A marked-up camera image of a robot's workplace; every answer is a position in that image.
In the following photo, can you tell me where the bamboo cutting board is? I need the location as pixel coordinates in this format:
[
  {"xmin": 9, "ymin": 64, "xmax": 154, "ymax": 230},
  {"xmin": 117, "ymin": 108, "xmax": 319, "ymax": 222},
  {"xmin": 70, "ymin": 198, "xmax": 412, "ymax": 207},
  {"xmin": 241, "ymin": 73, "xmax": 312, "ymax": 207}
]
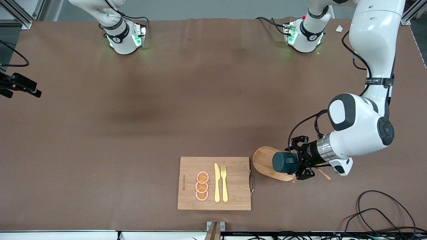
[{"xmin": 177, "ymin": 157, "xmax": 255, "ymax": 211}]

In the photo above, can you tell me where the dark green cup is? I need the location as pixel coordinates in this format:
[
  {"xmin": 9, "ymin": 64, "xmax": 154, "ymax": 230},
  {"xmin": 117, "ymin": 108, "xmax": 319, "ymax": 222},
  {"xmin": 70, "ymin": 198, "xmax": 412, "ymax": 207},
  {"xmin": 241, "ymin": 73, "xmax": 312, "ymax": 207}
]
[{"xmin": 272, "ymin": 152, "xmax": 299, "ymax": 174}]

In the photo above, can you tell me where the aluminium frame profile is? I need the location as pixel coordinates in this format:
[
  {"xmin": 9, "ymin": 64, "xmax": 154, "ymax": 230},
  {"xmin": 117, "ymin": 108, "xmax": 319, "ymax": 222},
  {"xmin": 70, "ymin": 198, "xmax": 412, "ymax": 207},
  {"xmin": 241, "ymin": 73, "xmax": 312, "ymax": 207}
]
[
  {"xmin": 0, "ymin": 0, "xmax": 45, "ymax": 30},
  {"xmin": 401, "ymin": 4, "xmax": 421, "ymax": 26}
]

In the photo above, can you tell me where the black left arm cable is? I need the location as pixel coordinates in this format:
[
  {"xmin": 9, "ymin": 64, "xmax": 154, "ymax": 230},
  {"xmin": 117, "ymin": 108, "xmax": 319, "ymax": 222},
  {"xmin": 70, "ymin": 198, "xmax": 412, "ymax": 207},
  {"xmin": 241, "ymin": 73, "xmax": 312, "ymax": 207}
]
[{"xmin": 288, "ymin": 31, "xmax": 372, "ymax": 167}]

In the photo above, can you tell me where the metal table edge bracket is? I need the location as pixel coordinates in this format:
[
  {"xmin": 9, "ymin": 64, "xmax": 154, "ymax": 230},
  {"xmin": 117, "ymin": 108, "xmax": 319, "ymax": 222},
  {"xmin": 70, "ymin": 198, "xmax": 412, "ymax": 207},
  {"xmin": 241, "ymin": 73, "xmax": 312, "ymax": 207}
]
[{"xmin": 204, "ymin": 221, "xmax": 226, "ymax": 240}]

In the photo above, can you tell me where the black right base cable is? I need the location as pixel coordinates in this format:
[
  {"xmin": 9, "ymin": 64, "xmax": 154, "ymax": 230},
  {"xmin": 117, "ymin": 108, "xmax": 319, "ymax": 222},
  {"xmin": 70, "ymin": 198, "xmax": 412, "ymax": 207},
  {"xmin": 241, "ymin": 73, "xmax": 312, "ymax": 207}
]
[{"xmin": 119, "ymin": 13, "xmax": 150, "ymax": 33}]

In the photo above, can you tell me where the yellow plastic knife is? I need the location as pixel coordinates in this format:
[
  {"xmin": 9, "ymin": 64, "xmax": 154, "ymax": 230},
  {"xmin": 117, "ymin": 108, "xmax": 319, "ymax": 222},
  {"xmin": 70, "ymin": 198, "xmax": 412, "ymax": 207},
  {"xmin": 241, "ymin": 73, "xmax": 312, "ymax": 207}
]
[{"xmin": 214, "ymin": 163, "xmax": 221, "ymax": 203}]

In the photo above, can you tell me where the wooden mug tree stand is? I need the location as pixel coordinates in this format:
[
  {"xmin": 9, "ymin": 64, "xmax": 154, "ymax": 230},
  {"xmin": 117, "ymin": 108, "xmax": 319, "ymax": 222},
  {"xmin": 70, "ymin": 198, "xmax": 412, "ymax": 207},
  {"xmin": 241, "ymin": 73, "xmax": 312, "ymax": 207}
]
[{"xmin": 252, "ymin": 146, "xmax": 331, "ymax": 183}]

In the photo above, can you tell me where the black left base cable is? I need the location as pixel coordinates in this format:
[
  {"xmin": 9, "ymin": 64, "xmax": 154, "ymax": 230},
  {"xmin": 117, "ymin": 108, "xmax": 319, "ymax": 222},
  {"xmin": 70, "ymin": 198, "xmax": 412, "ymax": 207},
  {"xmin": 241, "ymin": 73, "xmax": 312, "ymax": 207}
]
[{"xmin": 256, "ymin": 17, "xmax": 288, "ymax": 36}]

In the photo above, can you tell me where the black loose cable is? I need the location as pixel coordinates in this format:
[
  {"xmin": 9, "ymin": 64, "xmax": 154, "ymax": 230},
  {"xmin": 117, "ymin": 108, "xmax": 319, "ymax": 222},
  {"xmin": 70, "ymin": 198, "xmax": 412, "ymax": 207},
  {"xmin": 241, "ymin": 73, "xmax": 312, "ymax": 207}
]
[
  {"xmin": 356, "ymin": 190, "xmax": 417, "ymax": 238},
  {"xmin": 342, "ymin": 208, "xmax": 402, "ymax": 240}
]

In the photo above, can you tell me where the brown table cover mat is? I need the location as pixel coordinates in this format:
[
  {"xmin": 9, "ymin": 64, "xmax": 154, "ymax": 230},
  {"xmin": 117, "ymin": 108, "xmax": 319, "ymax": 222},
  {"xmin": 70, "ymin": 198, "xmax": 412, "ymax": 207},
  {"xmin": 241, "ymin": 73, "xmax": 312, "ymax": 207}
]
[{"xmin": 0, "ymin": 17, "xmax": 427, "ymax": 233}]

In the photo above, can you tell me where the white table edge rail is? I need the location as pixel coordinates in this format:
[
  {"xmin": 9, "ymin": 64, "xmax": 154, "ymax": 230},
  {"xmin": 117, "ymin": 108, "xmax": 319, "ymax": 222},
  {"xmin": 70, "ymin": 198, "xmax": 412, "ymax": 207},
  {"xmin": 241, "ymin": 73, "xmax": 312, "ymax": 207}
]
[{"xmin": 0, "ymin": 230, "xmax": 207, "ymax": 240}]

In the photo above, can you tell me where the yellow plastic fork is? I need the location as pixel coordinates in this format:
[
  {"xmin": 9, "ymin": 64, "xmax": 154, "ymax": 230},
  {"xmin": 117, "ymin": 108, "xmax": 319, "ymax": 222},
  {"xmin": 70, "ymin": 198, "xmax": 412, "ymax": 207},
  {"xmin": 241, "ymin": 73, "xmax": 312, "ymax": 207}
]
[{"xmin": 221, "ymin": 166, "xmax": 229, "ymax": 203}]

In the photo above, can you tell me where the black base cable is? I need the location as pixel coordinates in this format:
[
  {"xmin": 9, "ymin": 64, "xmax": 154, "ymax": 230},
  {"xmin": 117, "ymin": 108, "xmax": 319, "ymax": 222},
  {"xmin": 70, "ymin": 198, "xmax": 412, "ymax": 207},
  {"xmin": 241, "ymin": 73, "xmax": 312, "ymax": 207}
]
[
  {"xmin": 119, "ymin": 13, "xmax": 150, "ymax": 33},
  {"xmin": 256, "ymin": 17, "xmax": 288, "ymax": 36}
]

